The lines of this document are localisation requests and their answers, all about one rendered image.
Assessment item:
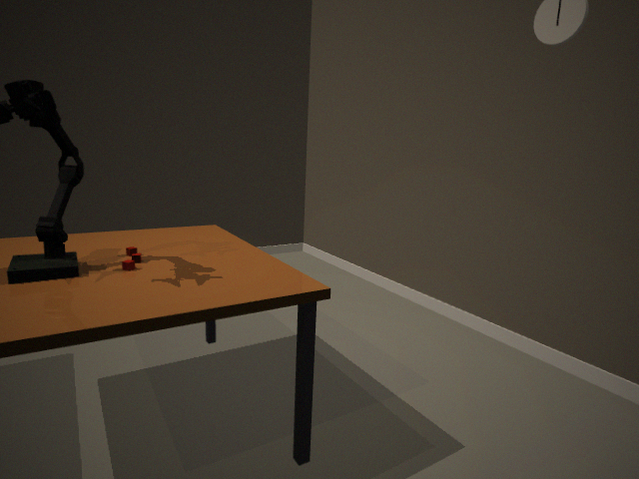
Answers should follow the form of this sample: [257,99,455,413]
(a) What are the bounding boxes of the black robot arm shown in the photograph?
[4,80,84,259]

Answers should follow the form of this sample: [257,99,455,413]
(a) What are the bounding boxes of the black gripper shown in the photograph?
[0,90,57,124]

